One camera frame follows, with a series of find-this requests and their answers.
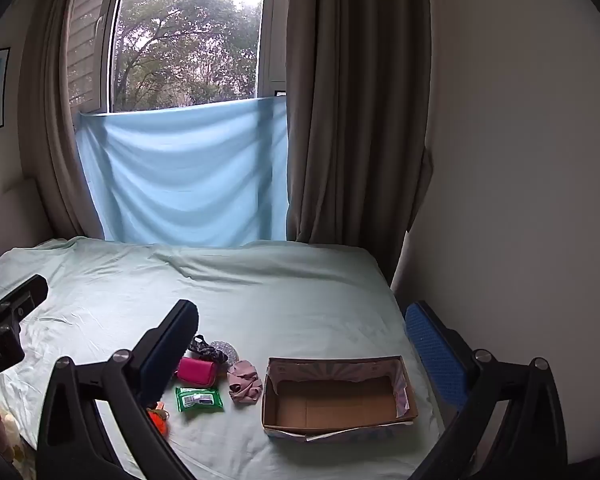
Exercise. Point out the black patterned cloth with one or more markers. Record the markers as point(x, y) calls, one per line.
point(202, 347)

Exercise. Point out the silver glitter round pad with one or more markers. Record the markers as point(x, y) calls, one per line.
point(226, 349)

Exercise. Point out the pink pouch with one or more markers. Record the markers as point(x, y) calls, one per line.
point(197, 371)

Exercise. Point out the light blue hanging cloth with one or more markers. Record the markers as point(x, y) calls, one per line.
point(185, 175)

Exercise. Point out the cardboard box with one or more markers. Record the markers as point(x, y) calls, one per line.
point(330, 400)

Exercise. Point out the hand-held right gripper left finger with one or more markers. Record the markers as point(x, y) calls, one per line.
point(170, 342)

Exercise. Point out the orange pom-pom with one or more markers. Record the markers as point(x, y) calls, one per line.
point(159, 417)

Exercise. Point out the window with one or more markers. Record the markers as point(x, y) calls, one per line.
point(185, 40)

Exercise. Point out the beige headboard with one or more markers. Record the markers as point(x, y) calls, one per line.
point(10, 215)

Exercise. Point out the white window shutter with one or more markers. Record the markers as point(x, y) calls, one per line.
point(87, 40)

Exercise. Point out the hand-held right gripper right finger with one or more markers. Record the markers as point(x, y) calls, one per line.
point(436, 355)

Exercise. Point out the green tissue packet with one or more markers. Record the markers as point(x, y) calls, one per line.
point(199, 400)

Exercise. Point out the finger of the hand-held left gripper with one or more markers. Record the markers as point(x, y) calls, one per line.
point(22, 294)

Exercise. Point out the brown curtain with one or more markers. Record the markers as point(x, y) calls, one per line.
point(350, 110)
point(50, 135)

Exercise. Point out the pink cloth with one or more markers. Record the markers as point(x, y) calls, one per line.
point(245, 382)

